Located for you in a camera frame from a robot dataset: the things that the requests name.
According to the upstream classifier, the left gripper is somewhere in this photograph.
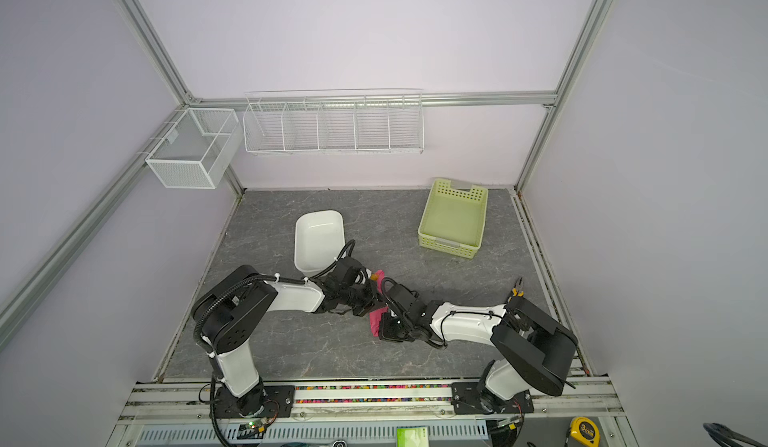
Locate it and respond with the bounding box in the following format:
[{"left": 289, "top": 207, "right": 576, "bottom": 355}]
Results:
[{"left": 340, "top": 279, "right": 386, "bottom": 316}]

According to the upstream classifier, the pink paper napkin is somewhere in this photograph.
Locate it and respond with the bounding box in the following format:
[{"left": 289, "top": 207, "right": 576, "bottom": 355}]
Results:
[{"left": 369, "top": 275, "right": 389, "bottom": 338}]

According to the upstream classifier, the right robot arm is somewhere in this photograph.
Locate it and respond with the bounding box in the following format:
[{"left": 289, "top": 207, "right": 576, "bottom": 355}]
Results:
[{"left": 379, "top": 277, "right": 578, "bottom": 414}]

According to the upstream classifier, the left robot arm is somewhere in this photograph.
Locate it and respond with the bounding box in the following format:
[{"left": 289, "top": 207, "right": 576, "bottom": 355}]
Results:
[{"left": 190, "top": 241, "right": 383, "bottom": 418}]

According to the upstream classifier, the white plastic tub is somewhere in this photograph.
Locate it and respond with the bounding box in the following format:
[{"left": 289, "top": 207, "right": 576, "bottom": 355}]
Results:
[{"left": 294, "top": 210, "right": 346, "bottom": 277}]

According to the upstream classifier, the green box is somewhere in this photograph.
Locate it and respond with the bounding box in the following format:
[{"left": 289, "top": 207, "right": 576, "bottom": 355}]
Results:
[{"left": 396, "top": 426, "right": 430, "bottom": 447}]

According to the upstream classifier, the yellow blue tool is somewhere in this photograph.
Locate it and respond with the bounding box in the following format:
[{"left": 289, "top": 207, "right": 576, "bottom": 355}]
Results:
[{"left": 507, "top": 277, "right": 524, "bottom": 301}]

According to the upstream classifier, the green plastic basket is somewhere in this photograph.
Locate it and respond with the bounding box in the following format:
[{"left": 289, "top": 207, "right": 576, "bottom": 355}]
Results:
[{"left": 418, "top": 178, "right": 489, "bottom": 259}]

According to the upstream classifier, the yellow tape measure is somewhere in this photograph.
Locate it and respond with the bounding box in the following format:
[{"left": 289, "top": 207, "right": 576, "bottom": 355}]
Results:
[{"left": 565, "top": 417, "right": 601, "bottom": 447}]

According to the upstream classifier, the white mesh box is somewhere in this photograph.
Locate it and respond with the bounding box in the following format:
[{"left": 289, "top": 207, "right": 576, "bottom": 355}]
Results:
[{"left": 146, "top": 108, "right": 244, "bottom": 190}]

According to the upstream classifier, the white wire shelf basket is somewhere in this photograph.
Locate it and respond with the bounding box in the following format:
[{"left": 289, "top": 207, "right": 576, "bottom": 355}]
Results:
[{"left": 243, "top": 88, "right": 425, "bottom": 154}]

